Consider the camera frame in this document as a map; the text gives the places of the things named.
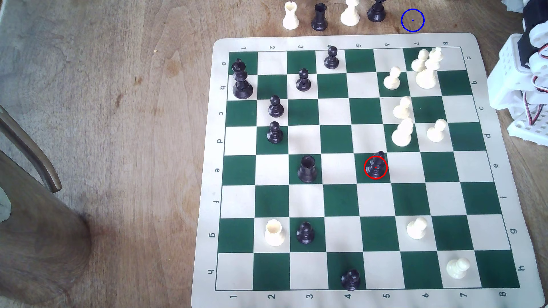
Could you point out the black bishop chess piece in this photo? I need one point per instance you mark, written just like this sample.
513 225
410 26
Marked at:
376 167

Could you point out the white printed robot arm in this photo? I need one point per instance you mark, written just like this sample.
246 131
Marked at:
509 72

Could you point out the black pawn chess piece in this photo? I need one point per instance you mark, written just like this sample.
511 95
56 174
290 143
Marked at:
303 82
275 135
305 234
331 60
350 280
276 108

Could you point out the black rook chess piece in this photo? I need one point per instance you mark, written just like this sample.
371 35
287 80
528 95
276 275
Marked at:
307 170
319 19

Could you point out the black king chess piece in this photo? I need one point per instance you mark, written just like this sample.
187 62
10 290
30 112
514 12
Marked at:
242 85

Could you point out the green and white chess mat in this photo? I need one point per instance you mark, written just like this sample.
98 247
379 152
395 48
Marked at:
338 201

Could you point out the white rook chess piece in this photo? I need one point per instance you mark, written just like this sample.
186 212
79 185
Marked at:
290 18
274 234

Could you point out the white bishop chess piece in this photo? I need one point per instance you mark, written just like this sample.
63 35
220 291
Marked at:
402 134

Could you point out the white pawn chess piece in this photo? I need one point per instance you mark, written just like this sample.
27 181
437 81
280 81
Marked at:
456 268
416 229
391 80
418 63
401 110
436 132

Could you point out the white wide-based chess piece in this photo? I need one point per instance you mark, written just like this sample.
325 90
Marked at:
350 15

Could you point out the tall white king chess piece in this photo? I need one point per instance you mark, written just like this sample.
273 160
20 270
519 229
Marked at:
427 79

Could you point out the black wide-based chess piece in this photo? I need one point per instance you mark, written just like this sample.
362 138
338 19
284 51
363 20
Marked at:
376 13

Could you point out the dark wooden chair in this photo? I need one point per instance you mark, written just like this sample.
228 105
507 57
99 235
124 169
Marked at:
38 239

